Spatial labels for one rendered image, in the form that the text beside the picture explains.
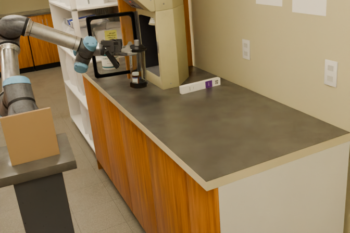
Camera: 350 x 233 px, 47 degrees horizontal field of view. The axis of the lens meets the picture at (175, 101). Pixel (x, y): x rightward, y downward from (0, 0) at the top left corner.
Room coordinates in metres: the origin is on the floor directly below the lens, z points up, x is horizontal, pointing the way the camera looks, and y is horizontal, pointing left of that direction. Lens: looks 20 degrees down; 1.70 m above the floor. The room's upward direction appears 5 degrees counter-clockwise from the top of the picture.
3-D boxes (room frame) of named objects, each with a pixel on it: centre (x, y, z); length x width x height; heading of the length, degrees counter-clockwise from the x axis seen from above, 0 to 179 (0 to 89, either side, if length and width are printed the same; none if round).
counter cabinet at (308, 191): (2.31, 0.00, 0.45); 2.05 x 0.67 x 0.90; 24
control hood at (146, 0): (2.42, 0.18, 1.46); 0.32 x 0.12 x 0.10; 24
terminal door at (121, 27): (2.54, 0.35, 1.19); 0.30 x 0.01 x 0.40; 104
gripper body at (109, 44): (2.23, 0.33, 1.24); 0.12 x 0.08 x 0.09; 88
